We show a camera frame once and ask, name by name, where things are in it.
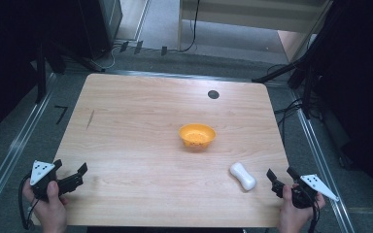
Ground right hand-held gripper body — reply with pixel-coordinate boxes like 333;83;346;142
290;174;340;210

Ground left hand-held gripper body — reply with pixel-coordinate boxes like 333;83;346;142
29;159;66;202

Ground person's right hand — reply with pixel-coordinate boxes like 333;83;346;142
277;183;326;233

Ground person's left hand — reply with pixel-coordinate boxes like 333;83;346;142
21;179;70;233

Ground white plastic bottle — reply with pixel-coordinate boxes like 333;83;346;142
228;161;257;192

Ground black metal stand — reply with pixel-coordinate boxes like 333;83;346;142
252;0;344;120
34;38;49;105

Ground orange plastic bowl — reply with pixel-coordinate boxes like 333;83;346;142
178;122;218;150

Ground dark curtain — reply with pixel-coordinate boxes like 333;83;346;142
0;0;82;146
307;0;373;207

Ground black cabinet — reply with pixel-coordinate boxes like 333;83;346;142
76;0;124;60

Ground white shelf unit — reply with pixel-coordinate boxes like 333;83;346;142
176;0;334;63

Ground metal floor rail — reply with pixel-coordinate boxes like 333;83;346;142
0;73;58;225
108;68;254;83
289;88;357;233

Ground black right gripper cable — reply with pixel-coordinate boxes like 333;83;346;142
306;203;322;233

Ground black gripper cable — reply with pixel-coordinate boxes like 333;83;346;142
17;174;41;231
306;203;322;233

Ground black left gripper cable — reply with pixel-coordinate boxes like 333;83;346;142
17;174;41;231

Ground black floor cables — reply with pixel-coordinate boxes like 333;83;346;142
272;63;309;139

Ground white floor cable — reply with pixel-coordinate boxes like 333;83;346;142
98;44;119;71

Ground black hanging cable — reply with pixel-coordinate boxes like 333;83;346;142
178;0;202;53

